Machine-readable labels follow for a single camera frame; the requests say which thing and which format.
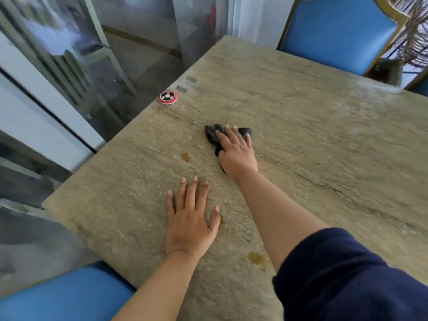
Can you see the dark plant pot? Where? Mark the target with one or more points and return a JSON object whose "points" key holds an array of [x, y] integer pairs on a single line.
{"points": [[384, 71]]}

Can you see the blue padded chair seat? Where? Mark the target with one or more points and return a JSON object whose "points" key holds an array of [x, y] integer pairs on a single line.
{"points": [[67, 294]]}

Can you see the person's left thumb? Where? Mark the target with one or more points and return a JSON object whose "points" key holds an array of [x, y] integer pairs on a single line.
{"points": [[215, 218]]}

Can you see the person's left little finger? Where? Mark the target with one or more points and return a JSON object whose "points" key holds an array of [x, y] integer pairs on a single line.
{"points": [[170, 203]]}

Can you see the person's left forearm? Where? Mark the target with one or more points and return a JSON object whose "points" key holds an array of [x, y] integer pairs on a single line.
{"points": [[160, 290]]}

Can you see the person's right hand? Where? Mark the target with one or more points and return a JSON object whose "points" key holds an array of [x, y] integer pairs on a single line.
{"points": [[238, 156]]}

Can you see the blue chair with gold frame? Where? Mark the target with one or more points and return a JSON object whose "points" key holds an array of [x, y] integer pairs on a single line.
{"points": [[337, 33]]}

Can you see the person's left middle finger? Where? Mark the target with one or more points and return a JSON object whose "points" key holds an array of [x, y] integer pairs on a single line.
{"points": [[192, 192]]}

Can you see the round red call button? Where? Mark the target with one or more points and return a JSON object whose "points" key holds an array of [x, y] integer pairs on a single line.
{"points": [[167, 97]]}

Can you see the person's left hand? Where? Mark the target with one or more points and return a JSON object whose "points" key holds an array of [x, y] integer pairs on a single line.
{"points": [[188, 227]]}

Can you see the blue chair edge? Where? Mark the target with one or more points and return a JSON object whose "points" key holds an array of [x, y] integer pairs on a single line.
{"points": [[418, 84]]}

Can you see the black cleaning cloth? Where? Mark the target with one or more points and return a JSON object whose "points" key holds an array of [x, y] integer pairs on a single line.
{"points": [[214, 134]]}

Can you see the dark blue sleeve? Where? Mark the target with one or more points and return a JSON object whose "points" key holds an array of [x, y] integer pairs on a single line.
{"points": [[347, 280]]}

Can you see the grey table sticker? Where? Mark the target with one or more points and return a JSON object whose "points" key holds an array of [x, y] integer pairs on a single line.
{"points": [[181, 88], [191, 79]]}

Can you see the person's right fingers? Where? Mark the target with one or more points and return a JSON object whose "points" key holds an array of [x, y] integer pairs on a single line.
{"points": [[234, 136]]}

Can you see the person's right forearm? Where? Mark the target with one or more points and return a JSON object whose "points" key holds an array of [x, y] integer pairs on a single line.
{"points": [[277, 217]]}

